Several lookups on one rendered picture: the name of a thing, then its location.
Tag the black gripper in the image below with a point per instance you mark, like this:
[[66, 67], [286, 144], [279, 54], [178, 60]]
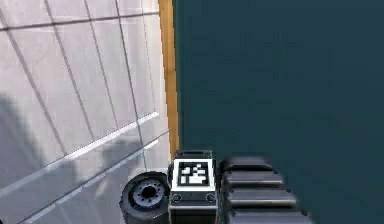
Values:
[[146, 195]]

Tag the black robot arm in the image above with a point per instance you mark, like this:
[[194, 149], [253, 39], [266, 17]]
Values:
[[253, 196]]

